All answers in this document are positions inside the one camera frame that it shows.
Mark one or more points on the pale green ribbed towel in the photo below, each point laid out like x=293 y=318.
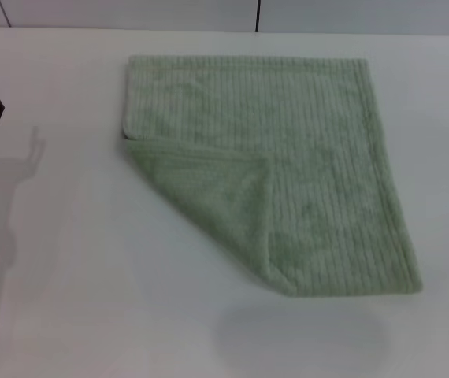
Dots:
x=287 y=138

